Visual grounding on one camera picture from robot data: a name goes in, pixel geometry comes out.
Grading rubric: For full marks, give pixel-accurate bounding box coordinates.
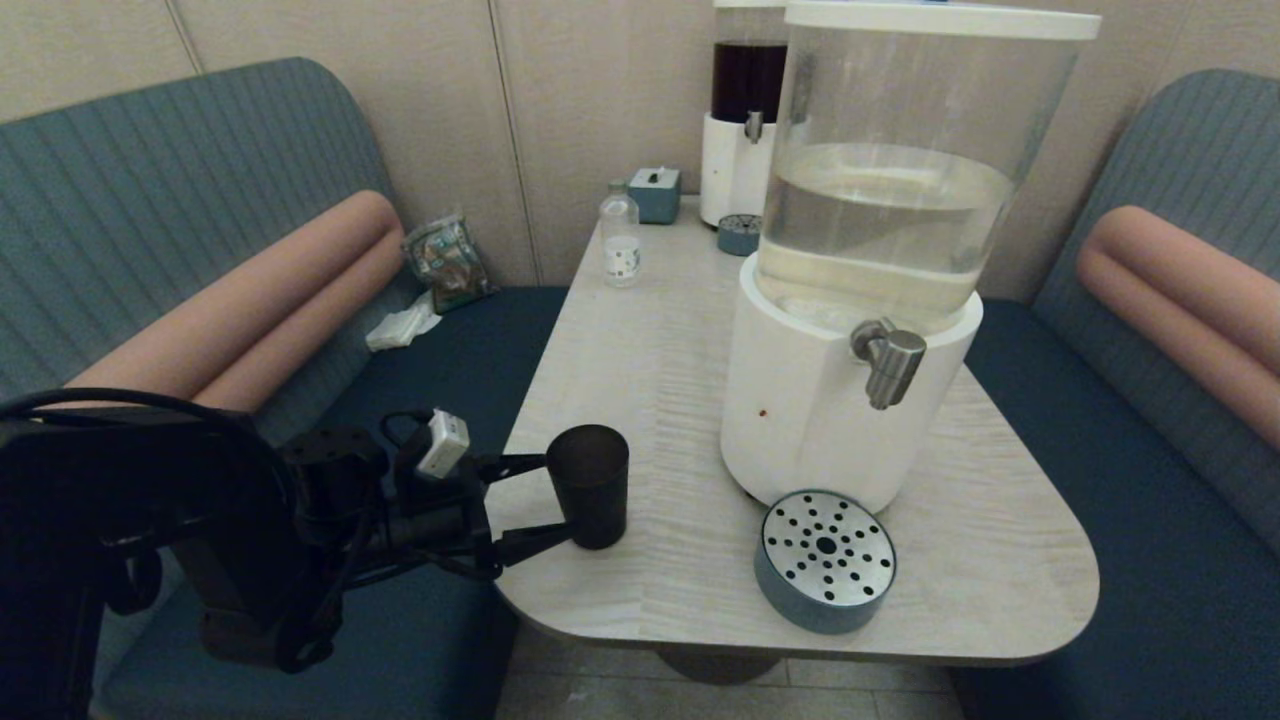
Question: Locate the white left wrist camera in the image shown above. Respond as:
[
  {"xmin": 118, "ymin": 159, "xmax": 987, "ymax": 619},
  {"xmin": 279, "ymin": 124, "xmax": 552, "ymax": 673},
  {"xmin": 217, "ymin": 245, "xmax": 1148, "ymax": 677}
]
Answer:
[{"xmin": 415, "ymin": 408, "xmax": 471, "ymax": 479}]

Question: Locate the small round drip tray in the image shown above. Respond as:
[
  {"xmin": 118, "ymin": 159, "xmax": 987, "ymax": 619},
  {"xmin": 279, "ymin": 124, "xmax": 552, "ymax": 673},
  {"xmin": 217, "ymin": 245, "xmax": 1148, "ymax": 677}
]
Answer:
[{"xmin": 717, "ymin": 214, "xmax": 763, "ymax": 257}]

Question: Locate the steel water dispenser tap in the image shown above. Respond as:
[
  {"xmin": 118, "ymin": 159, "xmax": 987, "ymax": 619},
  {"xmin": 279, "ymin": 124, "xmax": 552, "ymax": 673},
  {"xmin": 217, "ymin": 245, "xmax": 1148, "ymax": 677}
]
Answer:
[{"xmin": 850, "ymin": 318, "xmax": 927, "ymax": 411}]

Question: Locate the grey-blue tissue box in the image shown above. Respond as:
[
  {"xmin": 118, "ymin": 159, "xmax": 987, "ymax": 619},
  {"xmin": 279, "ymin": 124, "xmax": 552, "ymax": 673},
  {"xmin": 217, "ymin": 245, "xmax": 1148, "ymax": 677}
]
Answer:
[{"xmin": 629, "ymin": 166, "xmax": 683, "ymax": 225}]

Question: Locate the clear water dispenser white base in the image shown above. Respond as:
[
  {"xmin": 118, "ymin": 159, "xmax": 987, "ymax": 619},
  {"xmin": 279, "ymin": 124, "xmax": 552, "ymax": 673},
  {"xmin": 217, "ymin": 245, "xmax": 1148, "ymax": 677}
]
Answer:
[{"xmin": 720, "ymin": 2, "xmax": 1101, "ymax": 514}]

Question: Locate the crumpled snack bag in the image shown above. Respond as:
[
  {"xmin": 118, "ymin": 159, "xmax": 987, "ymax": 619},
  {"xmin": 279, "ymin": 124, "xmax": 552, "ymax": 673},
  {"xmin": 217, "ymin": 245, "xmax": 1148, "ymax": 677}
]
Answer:
[{"xmin": 402, "ymin": 212, "xmax": 497, "ymax": 314}]

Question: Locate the small clear plastic bottle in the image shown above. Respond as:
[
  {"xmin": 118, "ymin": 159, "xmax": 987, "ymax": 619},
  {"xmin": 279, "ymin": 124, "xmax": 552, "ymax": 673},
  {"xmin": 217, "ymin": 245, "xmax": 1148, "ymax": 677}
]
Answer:
[{"xmin": 600, "ymin": 181, "xmax": 642, "ymax": 288}]

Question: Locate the black plastic cup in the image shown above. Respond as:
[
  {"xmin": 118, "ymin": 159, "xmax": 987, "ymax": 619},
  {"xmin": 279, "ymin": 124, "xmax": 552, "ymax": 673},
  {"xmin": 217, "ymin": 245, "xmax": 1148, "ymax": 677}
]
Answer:
[{"xmin": 546, "ymin": 424, "xmax": 631, "ymax": 550}]

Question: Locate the dark drink dispenser white base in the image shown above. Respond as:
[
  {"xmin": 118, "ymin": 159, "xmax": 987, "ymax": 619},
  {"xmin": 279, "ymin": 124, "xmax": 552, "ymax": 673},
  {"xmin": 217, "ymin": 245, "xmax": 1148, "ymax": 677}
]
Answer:
[{"xmin": 700, "ymin": 0, "xmax": 791, "ymax": 229}]

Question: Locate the white crumpled tissue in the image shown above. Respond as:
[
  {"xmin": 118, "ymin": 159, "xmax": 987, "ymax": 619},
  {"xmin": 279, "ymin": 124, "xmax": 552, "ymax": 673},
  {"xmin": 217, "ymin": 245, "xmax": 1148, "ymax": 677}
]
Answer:
[{"xmin": 365, "ymin": 291, "xmax": 443, "ymax": 352}]

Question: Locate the large round steel drip tray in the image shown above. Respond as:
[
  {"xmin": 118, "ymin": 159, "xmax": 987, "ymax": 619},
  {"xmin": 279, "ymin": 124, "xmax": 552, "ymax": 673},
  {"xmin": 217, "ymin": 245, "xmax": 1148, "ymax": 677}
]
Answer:
[{"xmin": 754, "ymin": 489, "xmax": 897, "ymax": 634}]

